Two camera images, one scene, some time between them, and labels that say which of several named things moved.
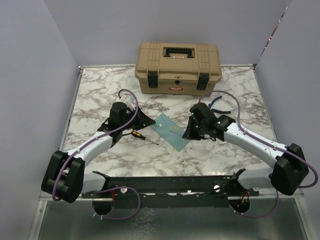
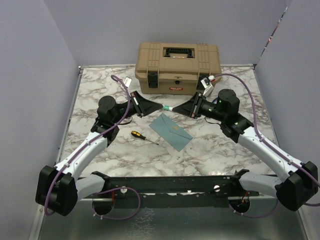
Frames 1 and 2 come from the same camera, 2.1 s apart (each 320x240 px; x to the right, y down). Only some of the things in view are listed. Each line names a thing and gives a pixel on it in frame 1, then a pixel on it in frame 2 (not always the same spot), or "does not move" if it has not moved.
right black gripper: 190,133 to 191,107
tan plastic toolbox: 177,68 does not move
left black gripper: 143,120 to 143,106
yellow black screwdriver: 138,134 does not move
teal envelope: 171,132 does not move
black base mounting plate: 174,191 does not move
